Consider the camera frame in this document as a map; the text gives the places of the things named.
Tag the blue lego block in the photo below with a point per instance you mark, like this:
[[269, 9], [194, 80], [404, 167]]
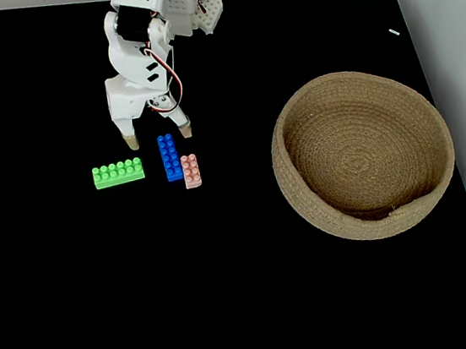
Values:
[[169, 156]]

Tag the green lego block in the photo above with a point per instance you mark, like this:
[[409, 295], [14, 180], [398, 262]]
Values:
[[119, 173]]

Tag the pink lego block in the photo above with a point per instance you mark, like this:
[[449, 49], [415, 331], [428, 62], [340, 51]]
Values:
[[191, 171]]

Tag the small white tape strip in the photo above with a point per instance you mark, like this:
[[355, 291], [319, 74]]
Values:
[[394, 32]]

